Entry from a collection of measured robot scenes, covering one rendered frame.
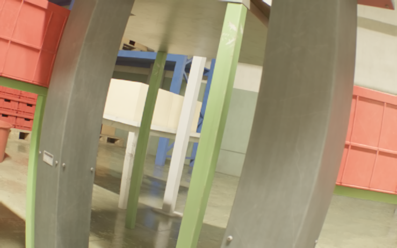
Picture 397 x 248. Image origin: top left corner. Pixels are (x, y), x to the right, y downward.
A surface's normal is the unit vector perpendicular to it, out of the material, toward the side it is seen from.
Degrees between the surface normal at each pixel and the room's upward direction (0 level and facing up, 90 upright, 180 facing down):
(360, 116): 90
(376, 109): 90
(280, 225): 90
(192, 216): 90
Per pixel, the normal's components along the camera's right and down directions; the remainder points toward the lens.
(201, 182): -0.43, -0.11
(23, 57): 0.88, 0.18
